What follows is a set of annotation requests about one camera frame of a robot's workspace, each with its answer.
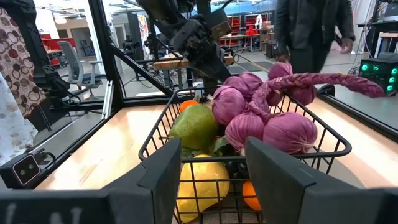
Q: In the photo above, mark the black aluminium table frame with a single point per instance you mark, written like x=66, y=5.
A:
x=102, y=53

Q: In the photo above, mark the white lace cloth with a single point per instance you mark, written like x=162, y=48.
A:
x=12, y=124

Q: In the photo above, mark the yellow squash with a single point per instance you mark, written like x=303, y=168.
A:
x=205, y=169

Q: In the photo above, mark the grey office chair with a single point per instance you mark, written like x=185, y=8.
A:
x=73, y=62

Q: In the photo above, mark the table-level camera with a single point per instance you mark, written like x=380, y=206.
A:
x=26, y=169

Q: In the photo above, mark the white metal bracket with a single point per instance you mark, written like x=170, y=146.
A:
x=108, y=99

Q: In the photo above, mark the person's hand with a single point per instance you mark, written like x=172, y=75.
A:
x=346, y=45
x=283, y=57

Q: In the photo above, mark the person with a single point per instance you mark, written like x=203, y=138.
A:
x=311, y=31

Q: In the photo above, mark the black floor mat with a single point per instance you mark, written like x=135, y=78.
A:
x=248, y=66

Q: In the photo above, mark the black box with green lights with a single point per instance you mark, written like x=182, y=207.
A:
x=377, y=77

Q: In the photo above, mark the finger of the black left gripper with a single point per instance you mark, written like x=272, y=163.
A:
x=202, y=68
x=219, y=68

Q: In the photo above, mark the wooden table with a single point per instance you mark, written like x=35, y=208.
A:
x=169, y=64

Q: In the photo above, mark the dark grape bunch with leaf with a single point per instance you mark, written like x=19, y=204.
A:
x=221, y=144

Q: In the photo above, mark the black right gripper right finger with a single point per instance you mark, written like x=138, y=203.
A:
x=295, y=202

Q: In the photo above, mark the brown circle-patterned cloth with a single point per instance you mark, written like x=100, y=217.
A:
x=18, y=62

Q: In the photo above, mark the red storage shelf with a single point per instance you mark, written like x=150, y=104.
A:
x=250, y=31

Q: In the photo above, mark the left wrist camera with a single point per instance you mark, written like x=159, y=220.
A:
x=221, y=28

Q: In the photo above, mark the green pear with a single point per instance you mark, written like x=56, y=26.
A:
x=196, y=127

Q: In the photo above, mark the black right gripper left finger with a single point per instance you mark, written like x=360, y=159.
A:
x=93, y=208

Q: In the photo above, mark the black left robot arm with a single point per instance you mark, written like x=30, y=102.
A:
x=161, y=12

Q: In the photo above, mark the purple garlic braid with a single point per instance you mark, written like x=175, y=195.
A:
x=289, y=133

